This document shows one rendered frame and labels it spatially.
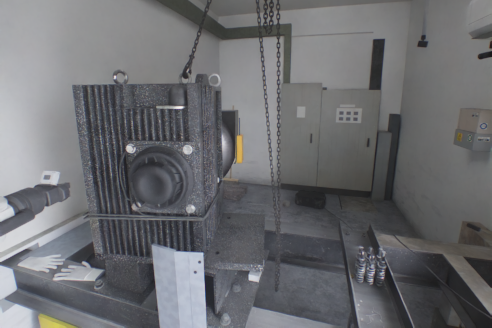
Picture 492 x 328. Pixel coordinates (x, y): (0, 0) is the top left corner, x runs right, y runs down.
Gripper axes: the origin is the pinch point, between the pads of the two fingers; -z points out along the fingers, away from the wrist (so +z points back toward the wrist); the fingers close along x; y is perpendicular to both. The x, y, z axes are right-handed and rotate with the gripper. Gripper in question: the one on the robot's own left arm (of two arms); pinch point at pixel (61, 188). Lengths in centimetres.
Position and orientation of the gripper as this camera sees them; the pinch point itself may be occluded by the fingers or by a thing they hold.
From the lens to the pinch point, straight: 106.9
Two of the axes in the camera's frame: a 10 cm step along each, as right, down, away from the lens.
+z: -0.9, 1.9, -9.8
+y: 0.0, -9.8, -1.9
